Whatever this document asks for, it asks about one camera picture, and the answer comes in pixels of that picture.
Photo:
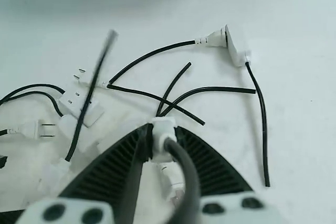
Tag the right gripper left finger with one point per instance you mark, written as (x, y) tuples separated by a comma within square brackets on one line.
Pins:
[(105, 176)]

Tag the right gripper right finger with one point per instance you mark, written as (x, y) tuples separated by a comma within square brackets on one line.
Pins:
[(210, 171)]

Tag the black object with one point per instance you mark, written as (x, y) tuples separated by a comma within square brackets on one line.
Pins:
[(2, 161)]

